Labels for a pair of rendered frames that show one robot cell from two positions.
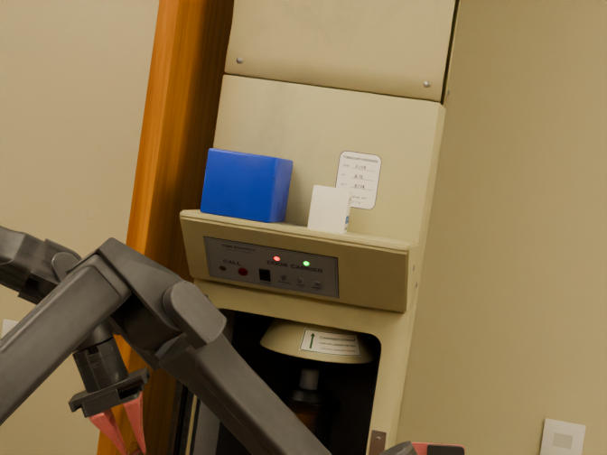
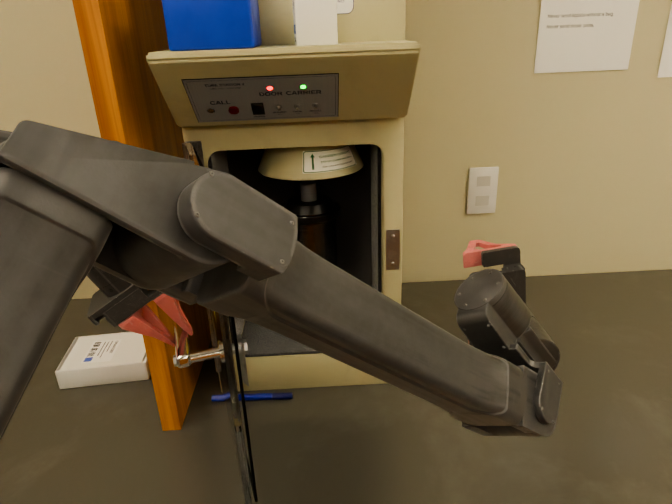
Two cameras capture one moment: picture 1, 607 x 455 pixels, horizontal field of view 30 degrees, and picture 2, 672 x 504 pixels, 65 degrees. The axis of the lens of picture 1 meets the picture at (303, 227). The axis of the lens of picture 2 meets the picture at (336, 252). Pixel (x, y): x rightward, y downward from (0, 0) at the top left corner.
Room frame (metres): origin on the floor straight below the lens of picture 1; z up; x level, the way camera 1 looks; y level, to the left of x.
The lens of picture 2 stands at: (0.87, 0.11, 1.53)
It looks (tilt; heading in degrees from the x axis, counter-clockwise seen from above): 23 degrees down; 347
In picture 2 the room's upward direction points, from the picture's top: 2 degrees counter-clockwise
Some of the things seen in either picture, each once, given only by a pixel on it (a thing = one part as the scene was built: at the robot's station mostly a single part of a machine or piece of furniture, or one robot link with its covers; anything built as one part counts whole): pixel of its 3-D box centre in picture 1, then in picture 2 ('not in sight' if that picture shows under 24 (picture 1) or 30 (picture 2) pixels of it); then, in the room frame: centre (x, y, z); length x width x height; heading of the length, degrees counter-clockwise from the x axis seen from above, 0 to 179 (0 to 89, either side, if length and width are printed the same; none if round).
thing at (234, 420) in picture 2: (171, 451); (216, 313); (1.50, 0.13, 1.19); 0.30 x 0.01 x 0.40; 4
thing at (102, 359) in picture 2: not in sight; (110, 357); (1.81, 0.35, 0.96); 0.16 x 0.12 x 0.04; 84
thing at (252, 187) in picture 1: (247, 185); (214, 9); (1.59, 0.09, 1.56); 0.10 x 0.10 x 0.09; 79
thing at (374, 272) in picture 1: (295, 262); (288, 87); (1.58, 0.00, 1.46); 0.32 x 0.12 x 0.10; 79
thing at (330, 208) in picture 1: (330, 208); (314, 18); (1.57, -0.03, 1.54); 0.05 x 0.05 x 0.06; 83
